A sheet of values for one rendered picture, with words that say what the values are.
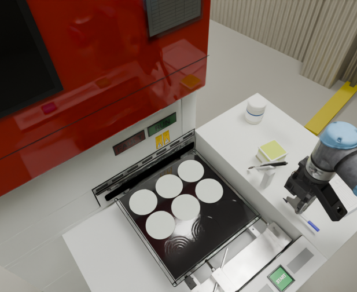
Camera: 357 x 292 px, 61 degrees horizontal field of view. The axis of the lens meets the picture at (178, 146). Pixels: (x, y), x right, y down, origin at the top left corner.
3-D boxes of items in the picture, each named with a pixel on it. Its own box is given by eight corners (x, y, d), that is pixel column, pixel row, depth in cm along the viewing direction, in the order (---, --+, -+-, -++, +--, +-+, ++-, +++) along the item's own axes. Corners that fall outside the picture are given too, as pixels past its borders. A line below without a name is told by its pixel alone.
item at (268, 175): (250, 178, 105) (258, 156, 94) (258, 172, 106) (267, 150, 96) (264, 191, 102) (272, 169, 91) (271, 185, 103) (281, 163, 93)
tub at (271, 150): (254, 157, 110) (257, 146, 105) (270, 149, 112) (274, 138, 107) (267, 172, 106) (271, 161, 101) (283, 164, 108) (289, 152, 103)
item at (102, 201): (100, 205, 113) (94, 193, 106) (192, 148, 128) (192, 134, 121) (102, 208, 112) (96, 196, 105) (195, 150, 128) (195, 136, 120)
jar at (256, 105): (240, 117, 123) (244, 99, 115) (253, 109, 125) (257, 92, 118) (253, 127, 119) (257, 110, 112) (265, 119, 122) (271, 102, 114)
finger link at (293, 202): (285, 201, 97) (295, 186, 90) (300, 215, 94) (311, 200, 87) (279, 207, 96) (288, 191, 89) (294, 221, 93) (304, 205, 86)
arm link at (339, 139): (345, 150, 64) (319, 123, 69) (325, 179, 72) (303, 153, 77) (374, 139, 66) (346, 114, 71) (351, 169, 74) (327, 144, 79)
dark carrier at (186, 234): (118, 199, 109) (118, 199, 109) (193, 152, 121) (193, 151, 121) (175, 280, 92) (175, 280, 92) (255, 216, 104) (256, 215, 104)
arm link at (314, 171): (348, 162, 75) (327, 178, 72) (339, 172, 79) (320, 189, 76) (322, 143, 79) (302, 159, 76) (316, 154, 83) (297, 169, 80)
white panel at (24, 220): (4, 263, 103) (-77, 212, 72) (191, 148, 132) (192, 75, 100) (7, 271, 102) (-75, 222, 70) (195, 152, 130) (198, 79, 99)
